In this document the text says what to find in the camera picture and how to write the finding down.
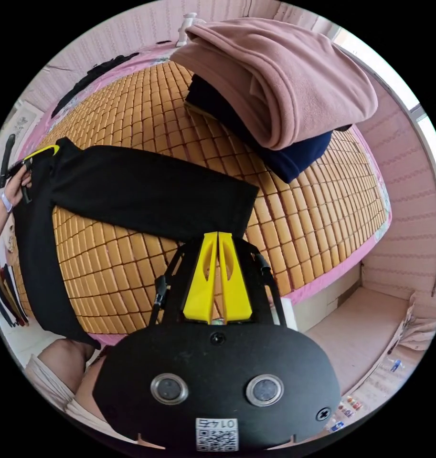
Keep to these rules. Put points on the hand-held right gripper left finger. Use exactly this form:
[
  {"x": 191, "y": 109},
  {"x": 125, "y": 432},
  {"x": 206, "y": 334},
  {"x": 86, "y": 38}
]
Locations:
[{"x": 202, "y": 282}]

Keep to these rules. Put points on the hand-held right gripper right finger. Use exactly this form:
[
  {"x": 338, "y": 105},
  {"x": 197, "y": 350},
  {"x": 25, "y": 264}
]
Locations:
[{"x": 236, "y": 286}]

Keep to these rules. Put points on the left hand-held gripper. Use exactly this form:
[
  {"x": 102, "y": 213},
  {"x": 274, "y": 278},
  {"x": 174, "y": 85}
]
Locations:
[{"x": 21, "y": 167}]

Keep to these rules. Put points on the black long sleeve shirt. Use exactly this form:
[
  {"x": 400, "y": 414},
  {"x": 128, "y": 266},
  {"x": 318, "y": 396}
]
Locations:
[{"x": 139, "y": 189}]

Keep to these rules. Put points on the person's left hand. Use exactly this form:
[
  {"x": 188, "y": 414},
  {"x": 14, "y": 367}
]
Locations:
[{"x": 14, "y": 188}]

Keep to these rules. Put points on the black garment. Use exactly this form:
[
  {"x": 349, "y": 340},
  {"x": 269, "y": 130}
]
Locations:
[{"x": 85, "y": 80}]

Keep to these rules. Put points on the bed with woven mat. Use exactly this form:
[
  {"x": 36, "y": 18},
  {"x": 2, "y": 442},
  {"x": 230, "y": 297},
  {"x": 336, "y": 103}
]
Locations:
[{"x": 311, "y": 229}]

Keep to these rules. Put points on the person's body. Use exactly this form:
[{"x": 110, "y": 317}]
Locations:
[{"x": 63, "y": 372}]

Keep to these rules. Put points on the pile of clothes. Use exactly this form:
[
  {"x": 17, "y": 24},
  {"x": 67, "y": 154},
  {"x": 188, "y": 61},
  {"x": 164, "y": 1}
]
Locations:
[{"x": 296, "y": 86}]

